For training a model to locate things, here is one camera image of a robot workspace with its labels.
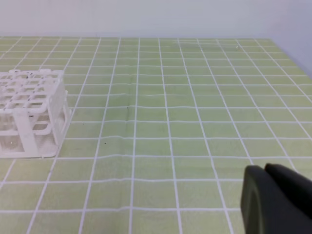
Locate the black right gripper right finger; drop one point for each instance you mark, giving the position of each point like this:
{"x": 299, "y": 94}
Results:
{"x": 296, "y": 216}

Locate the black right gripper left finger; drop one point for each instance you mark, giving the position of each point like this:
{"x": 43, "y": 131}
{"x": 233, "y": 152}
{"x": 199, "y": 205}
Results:
{"x": 256, "y": 200}

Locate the white test tube rack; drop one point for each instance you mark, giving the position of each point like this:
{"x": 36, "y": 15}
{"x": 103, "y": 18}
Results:
{"x": 34, "y": 113}

